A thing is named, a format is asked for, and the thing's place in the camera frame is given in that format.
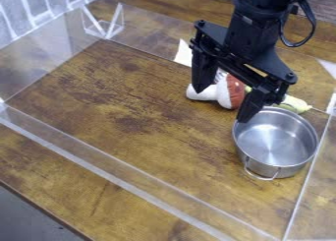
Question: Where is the silver metal pot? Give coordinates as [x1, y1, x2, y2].
[232, 106, 319, 181]

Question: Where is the plush brown white mushroom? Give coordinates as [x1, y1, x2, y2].
[187, 72, 246, 110]

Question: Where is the clear acrylic triangular bracket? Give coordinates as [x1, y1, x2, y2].
[82, 3, 126, 39]

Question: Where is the clear acrylic enclosure wall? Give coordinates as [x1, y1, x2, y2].
[0, 0, 336, 241]

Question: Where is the spoon with green handle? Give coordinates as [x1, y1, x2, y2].
[214, 67, 314, 115]

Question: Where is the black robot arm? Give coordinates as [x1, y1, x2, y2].
[191, 0, 316, 123]

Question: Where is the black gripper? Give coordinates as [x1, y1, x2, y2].
[190, 20, 296, 123]

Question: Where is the black cable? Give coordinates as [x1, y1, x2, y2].
[278, 0, 318, 49]

